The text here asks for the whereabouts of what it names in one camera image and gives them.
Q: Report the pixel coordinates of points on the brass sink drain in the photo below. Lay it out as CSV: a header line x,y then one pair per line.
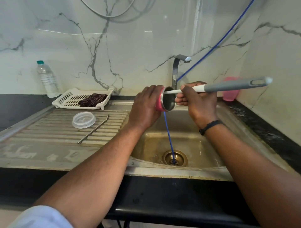
x,y
168,158

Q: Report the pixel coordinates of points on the grey and white bottle brush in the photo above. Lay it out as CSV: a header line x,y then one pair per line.
x,y
235,85

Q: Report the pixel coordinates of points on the steel faucet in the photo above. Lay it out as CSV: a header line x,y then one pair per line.
x,y
175,70

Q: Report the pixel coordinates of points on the clear plastic water bottle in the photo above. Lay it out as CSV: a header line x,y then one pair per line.
x,y
48,82

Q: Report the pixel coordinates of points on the white sleeve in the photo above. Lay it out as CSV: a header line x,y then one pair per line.
x,y
40,218

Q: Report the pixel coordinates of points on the pink steel tumbler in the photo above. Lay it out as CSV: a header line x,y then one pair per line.
x,y
169,101

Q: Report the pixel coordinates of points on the person's left hand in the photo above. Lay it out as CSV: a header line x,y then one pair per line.
x,y
143,108

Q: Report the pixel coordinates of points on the person's right hand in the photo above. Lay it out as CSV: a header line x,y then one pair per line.
x,y
202,105

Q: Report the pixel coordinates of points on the white plastic basket tray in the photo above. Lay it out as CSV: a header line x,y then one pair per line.
x,y
68,99

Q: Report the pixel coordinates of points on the person's left fingers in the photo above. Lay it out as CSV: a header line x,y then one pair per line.
x,y
157,90

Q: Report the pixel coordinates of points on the person's right thumb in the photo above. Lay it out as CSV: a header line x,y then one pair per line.
x,y
181,99

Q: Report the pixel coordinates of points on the black wristband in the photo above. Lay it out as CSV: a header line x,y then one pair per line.
x,y
209,126

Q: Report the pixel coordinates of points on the metal straw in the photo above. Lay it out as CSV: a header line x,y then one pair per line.
x,y
94,130

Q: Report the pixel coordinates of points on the person's left forearm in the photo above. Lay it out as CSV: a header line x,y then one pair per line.
x,y
94,176

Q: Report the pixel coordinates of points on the person's right forearm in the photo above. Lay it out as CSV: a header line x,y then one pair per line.
x,y
247,176

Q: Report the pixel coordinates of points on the pink plastic cup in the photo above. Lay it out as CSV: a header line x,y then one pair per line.
x,y
231,96

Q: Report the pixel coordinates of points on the dark checked cloth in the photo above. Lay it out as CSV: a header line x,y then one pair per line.
x,y
93,100

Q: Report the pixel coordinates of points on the clear plastic lid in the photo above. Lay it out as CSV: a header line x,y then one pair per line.
x,y
83,120

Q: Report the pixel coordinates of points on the stainless steel sink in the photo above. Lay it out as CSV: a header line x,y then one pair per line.
x,y
58,150

